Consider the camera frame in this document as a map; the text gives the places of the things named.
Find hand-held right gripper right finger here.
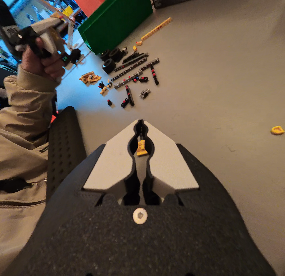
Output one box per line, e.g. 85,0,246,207
143,120,199,205

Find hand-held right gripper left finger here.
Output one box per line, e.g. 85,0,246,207
83,119,141,205

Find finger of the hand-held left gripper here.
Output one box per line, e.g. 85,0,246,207
31,17,67,34
40,32,66,56

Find yellow connector black pin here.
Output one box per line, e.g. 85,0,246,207
136,124,148,157

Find person's left forearm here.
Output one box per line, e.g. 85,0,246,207
4,66,59,143

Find wooden desk lamp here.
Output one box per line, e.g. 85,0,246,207
27,0,88,65

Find grey desk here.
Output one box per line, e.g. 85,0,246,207
56,0,285,276

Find person's left hand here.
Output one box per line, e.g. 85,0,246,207
21,38,66,80

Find thin orange rod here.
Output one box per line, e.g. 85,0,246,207
77,51,92,63

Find black perforated armrest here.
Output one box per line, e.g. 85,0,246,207
46,106,87,203

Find red plastic tote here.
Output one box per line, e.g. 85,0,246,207
67,0,116,17

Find yellow curved panel pieces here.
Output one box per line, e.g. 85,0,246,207
79,72,102,85

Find green storage bin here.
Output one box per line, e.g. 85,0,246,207
77,0,154,55

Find black beam three red pins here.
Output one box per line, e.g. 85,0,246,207
125,85,134,106

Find dark grey long toy beam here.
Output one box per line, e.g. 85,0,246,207
111,65,143,81

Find light grey long toy beam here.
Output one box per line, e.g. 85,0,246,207
114,69,143,89

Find black double toy beam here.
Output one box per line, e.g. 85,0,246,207
122,52,149,64

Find black beam two red pins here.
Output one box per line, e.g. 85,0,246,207
150,66,159,85

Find black jacket zipper pull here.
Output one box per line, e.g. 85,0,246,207
0,177,33,193

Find short grey beam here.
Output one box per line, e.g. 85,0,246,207
139,58,160,71

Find long yellow toy beam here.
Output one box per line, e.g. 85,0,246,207
141,17,172,41

